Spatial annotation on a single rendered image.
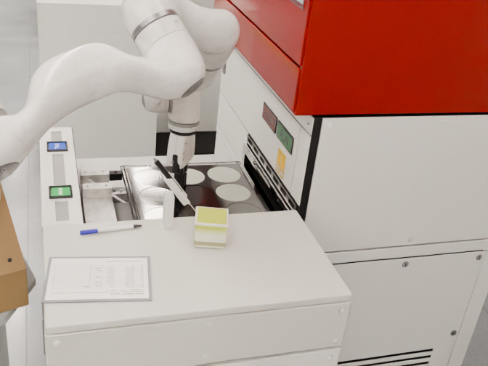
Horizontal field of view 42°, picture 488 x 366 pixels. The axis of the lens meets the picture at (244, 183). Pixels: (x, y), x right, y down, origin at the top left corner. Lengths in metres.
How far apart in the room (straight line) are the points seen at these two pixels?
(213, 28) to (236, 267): 0.51
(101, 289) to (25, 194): 2.30
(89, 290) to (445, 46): 0.99
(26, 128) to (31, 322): 1.71
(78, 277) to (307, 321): 0.48
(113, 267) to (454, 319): 1.19
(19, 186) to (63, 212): 2.09
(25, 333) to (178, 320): 1.47
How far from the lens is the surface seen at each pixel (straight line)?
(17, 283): 1.47
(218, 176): 1.87
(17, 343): 2.65
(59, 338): 1.25
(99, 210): 1.72
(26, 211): 3.42
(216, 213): 1.44
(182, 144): 1.70
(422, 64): 1.60
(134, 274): 1.34
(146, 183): 1.81
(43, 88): 1.13
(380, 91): 1.57
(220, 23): 1.31
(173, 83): 1.19
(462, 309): 2.15
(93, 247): 1.43
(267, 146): 1.82
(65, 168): 1.76
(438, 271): 1.98
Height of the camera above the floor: 1.78
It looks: 28 degrees down
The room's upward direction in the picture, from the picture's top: 7 degrees clockwise
